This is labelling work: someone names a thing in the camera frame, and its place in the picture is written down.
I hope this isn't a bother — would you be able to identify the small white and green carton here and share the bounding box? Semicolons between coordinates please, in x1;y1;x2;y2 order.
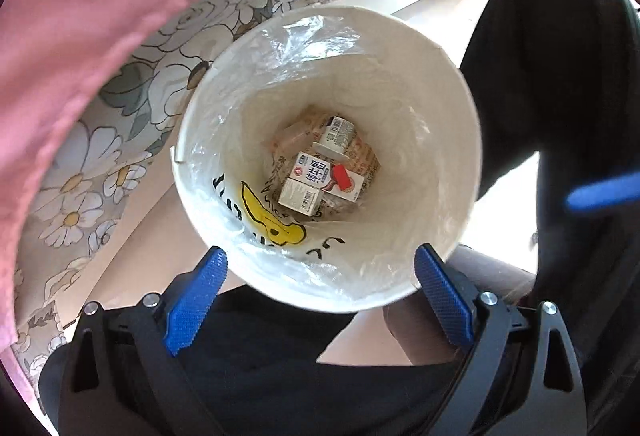
276;180;325;217

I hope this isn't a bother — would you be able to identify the clear bin liner yellow print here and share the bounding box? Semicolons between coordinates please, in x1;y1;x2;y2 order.
190;13;451;297

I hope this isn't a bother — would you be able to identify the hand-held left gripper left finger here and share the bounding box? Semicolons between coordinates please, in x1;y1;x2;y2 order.
57;246;228;436

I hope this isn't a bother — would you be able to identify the white milk carton red print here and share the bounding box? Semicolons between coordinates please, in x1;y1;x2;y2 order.
290;151;366;201

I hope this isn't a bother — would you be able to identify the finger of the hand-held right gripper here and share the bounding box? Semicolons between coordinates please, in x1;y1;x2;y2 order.
565;171;640;214

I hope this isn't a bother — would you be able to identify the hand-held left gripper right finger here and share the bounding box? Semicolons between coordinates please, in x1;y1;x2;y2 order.
415;243;586;436

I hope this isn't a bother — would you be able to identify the pink floral bed sheet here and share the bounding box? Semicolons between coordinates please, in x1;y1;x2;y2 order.
0;0;478;417

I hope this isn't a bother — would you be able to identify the white round waste bin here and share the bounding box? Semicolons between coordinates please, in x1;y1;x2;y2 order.
170;3;483;314

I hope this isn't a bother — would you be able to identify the brown printed paper wrapper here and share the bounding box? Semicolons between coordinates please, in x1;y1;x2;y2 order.
270;106;381;217

